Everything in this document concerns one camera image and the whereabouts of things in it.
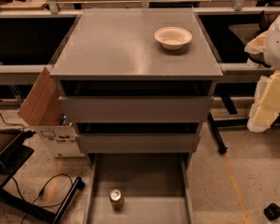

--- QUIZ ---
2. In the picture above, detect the black floor cable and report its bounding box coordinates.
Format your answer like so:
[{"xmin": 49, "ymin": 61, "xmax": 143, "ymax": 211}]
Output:
[{"xmin": 10, "ymin": 173, "xmax": 75, "ymax": 224}]

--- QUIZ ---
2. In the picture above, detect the black chair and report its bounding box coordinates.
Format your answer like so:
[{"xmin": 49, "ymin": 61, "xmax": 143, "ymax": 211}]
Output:
[{"xmin": 229, "ymin": 10, "xmax": 279, "ymax": 67}]

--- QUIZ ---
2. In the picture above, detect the orange soda can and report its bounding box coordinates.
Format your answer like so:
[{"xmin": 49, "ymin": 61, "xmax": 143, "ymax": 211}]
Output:
[{"xmin": 109, "ymin": 189, "xmax": 124, "ymax": 210}]

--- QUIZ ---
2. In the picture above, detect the grey top drawer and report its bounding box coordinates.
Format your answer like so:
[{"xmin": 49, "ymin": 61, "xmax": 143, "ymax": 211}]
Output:
[{"xmin": 59, "ymin": 96, "xmax": 213, "ymax": 123}]

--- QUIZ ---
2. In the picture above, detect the grey middle drawer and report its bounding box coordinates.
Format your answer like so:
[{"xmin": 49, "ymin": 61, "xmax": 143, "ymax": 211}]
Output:
[{"xmin": 76, "ymin": 133, "xmax": 200, "ymax": 153}]

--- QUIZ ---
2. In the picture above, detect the black caster bottom right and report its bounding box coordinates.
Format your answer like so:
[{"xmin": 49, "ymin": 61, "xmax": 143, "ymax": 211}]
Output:
[{"xmin": 263, "ymin": 203, "xmax": 280, "ymax": 221}]

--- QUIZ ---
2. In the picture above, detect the black table leg right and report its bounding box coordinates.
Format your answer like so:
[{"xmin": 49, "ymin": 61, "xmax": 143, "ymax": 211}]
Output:
[{"xmin": 207, "ymin": 94, "xmax": 280, "ymax": 154}]

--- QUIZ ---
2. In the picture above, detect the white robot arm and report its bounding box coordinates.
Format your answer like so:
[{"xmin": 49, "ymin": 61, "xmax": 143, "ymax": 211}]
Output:
[{"xmin": 245, "ymin": 15, "xmax": 280, "ymax": 133}]

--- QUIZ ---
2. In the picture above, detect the open cardboard box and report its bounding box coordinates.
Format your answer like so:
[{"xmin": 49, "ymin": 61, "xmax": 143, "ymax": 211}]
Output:
[{"xmin": 18, "ymin": 68, "xmax": 83, "ymax": 158}]

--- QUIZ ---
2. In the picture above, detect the black table stand left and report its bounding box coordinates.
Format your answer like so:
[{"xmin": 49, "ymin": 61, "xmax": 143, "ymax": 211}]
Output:
[{"xmin": 0, "ymin": 129, "xmax": 85, "ymax": 224}]

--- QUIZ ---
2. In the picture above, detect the white paper bowl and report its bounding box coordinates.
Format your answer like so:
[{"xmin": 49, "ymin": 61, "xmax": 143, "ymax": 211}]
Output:
[{"xmin": 154, "ymin": 27, "xmax": 192, "ymax": 50}]

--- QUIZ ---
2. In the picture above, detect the grey open bottom drawer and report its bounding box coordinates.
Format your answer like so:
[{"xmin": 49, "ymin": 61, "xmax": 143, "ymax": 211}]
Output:
[{"xmin": 83, "ymin": 154, "xmax": 194, "ymax": 224}]

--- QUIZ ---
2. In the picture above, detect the grey drawer cabinet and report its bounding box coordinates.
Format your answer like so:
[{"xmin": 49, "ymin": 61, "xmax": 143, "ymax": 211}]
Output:
[{"xmin": 49, "ymin": 7, "xmax": 224, "ymax": 170}]

